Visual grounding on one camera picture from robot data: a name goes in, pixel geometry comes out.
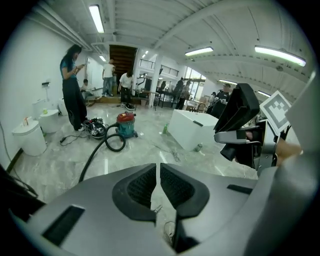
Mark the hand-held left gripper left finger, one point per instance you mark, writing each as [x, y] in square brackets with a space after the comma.
[100, 215]

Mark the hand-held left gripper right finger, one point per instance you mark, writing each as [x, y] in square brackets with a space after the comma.
[220, 215]

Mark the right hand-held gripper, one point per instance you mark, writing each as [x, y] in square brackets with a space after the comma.
[275, 110]

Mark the black vacuum nozzle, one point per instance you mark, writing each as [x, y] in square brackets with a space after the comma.
[240, 107]

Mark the red and teal vacuum cleaner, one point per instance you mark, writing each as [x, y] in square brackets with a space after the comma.
[126, 125]

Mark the person's right hand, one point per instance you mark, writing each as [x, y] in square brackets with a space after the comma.
[287, 151]

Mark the small clear jar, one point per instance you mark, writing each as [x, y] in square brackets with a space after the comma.
[198, 147]

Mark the white bathtub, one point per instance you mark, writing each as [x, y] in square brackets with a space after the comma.
[190, 127]

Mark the long ceiling light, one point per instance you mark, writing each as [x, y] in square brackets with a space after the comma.
[199, 51]
[97, 18]
[280, 55]
[228, 82]
[102, 58]
[264, 93]

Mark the green bottle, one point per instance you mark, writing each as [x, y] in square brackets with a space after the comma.
[165, 128]

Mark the black shelf table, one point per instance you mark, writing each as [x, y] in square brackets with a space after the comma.
[167, 93]

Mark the pile of black equipment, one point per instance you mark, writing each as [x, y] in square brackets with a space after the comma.
[96, 128]

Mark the white round floor device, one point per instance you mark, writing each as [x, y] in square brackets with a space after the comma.
[130, 107]

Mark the white toilet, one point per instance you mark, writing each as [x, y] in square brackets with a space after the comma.
[48, 121]
[30, 137]
[62, 107]

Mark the brown wooden staircase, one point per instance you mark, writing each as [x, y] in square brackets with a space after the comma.
[122, 58]

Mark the metal frame table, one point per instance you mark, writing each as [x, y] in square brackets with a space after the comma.
[146, 93]

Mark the wall mounted fixture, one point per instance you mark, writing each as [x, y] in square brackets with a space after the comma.
[46, 83]

